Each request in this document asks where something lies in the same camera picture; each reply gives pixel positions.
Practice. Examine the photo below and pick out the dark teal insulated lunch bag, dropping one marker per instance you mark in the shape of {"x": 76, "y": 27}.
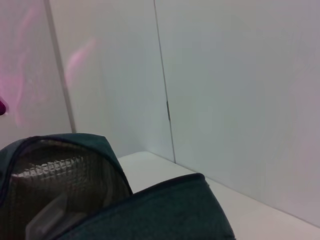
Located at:
{"x": 162, "y": 212}

